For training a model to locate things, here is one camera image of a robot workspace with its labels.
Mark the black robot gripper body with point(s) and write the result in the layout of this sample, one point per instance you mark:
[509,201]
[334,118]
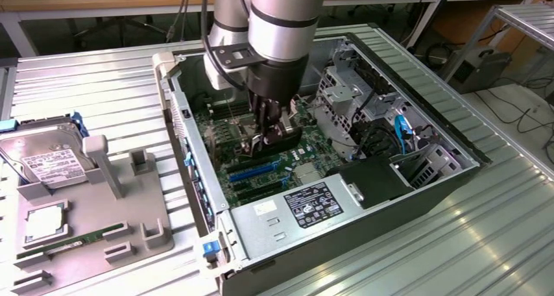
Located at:
[276,81]

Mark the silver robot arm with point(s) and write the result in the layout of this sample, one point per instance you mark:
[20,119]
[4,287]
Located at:
[280,23]

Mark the CPU socket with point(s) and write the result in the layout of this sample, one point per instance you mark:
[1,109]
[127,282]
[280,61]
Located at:
[244,127]

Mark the black RAM slot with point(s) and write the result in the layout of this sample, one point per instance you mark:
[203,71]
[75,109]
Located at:
[231,113]
[230,105]

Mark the thin metal locking lever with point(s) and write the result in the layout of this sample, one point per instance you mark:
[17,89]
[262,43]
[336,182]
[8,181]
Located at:
[231,111]

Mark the green motherboard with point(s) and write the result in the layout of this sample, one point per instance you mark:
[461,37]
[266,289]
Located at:
[311,153]

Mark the black expansion slot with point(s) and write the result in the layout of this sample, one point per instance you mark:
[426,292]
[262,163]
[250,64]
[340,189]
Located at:
[251,166]
[259,191]

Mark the blue expansion slot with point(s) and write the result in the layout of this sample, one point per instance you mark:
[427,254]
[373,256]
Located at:
[255,173]

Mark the metal disk bay cage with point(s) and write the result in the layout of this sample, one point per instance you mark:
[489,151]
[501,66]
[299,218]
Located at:
[339,101]

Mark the silver chipset heatsink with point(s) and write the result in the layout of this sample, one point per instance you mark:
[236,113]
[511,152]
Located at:
[306,174]

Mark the grey power supply with label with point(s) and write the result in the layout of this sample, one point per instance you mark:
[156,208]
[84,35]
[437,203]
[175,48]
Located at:
[303,218]

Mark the black chair base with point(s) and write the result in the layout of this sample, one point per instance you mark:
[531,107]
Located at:
[126,26]

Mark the blue case latch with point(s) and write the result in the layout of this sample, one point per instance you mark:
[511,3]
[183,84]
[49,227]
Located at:
[210,248]

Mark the open black PC case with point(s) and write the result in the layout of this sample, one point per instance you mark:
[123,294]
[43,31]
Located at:
[433,192]

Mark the wooden desk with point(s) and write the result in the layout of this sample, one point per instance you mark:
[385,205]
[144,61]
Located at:
[130,0]

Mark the black box on floor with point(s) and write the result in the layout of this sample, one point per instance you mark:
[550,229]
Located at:
[481,72]

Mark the grey parts rack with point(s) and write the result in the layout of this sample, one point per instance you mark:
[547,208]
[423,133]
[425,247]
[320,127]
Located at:
[91,211]

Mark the silver CPU chip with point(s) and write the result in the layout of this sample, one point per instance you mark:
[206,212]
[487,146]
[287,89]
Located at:
[45,223]

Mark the green RAM stick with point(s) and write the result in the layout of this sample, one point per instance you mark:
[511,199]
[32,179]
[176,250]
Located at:
[64,242]

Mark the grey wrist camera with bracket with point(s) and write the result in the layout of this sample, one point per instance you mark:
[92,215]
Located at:
[235,56]

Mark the hard disk with blue bracket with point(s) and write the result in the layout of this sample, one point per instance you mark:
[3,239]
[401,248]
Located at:
[47,156]

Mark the aluminium frame table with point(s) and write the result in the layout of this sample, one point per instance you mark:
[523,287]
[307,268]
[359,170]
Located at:
[523,20]

